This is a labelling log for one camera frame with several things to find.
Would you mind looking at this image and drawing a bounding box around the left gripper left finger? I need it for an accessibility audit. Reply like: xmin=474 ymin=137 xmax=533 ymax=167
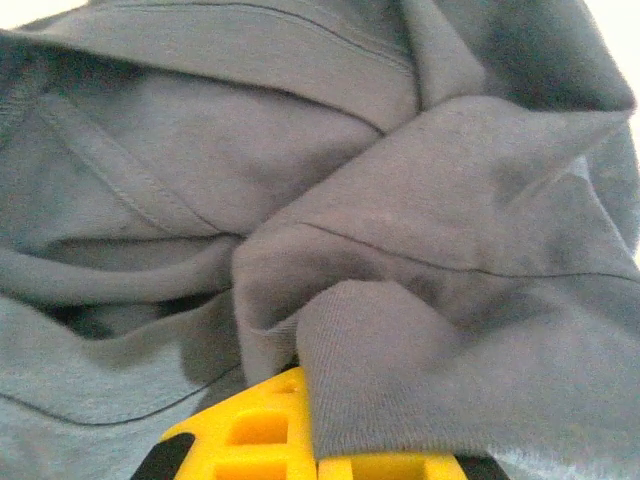
xmin=130 ymin=367 xmax=320 ymax=480

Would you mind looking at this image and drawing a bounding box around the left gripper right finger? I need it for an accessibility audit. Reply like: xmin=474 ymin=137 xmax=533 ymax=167
xmin=318 ymin=451 xmax=510 ymax=480

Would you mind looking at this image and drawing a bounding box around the grey t-shirt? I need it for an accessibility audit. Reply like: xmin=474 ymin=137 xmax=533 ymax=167
xmin=0 ymin=0 xmax=640 ymax=480

